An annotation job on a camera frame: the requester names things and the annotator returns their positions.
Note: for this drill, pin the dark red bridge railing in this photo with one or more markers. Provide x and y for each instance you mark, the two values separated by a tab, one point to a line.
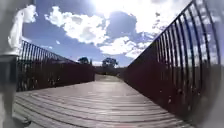
53	70
173	66

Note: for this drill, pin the wooden plank bridge deck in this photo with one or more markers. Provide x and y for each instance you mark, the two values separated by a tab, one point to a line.
96	103

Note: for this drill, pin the distant trees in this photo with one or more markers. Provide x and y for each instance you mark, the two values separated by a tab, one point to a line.
107	62

